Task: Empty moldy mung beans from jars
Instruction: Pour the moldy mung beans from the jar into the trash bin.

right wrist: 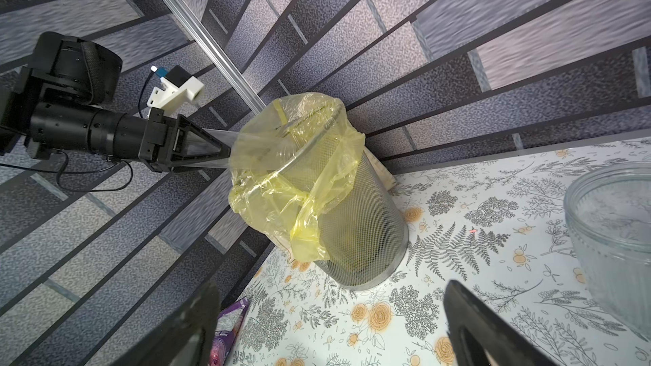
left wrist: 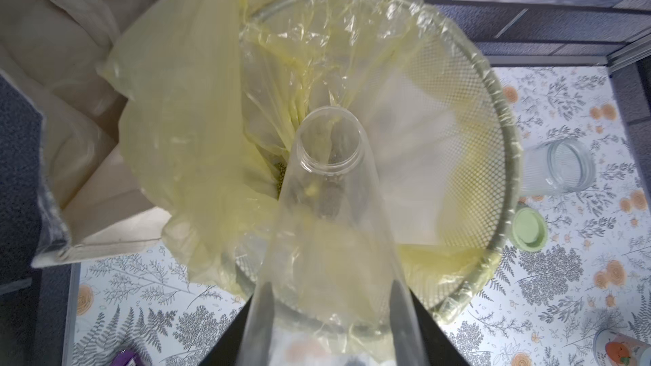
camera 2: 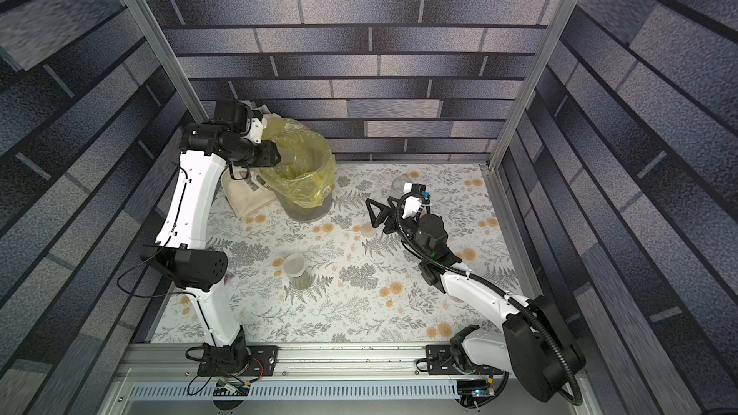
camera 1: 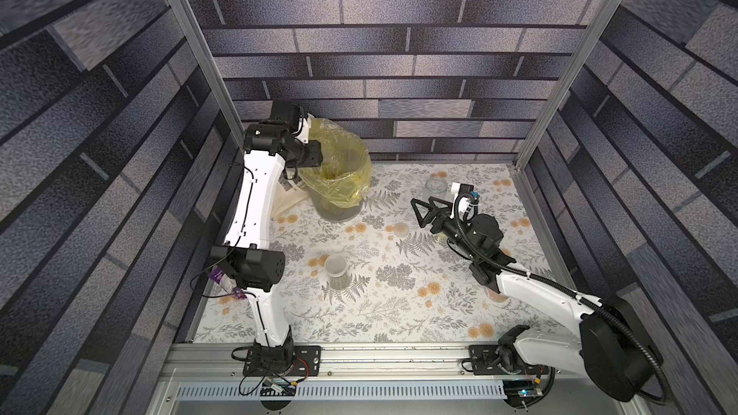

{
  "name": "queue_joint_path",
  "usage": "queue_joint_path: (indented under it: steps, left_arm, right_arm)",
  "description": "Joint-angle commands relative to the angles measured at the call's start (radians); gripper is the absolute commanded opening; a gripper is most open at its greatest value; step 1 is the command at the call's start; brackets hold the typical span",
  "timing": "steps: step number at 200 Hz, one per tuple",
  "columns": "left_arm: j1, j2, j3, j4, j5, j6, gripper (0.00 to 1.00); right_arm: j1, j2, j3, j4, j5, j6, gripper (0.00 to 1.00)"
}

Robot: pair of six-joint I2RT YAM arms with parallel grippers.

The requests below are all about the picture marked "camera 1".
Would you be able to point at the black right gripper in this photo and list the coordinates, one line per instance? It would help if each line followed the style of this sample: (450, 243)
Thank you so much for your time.
(437, 218)

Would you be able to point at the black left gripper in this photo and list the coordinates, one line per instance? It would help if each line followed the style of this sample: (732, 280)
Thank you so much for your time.
(316, 158)

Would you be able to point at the clear ribbed glass jar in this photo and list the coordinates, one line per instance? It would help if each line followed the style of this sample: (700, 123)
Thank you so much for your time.
(435, 187)

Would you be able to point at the light green jar lid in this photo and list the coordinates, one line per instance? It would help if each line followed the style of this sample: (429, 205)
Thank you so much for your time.
(441, 237)

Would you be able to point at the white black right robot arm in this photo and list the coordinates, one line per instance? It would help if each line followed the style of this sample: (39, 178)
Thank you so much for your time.
(605, 339)

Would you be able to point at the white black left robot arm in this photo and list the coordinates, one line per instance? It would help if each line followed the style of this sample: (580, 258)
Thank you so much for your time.
(270, 148)

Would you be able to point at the grey mesh trash bin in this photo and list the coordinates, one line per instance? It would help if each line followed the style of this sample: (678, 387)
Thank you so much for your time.
(332, 212)

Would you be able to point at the purple plastic package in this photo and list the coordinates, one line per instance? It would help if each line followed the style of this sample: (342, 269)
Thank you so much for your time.
(225, 285)

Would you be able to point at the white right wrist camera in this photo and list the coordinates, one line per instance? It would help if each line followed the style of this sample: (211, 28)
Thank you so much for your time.
(465, 201)

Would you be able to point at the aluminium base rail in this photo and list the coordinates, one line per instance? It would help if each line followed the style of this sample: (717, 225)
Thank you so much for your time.
(359, 372)

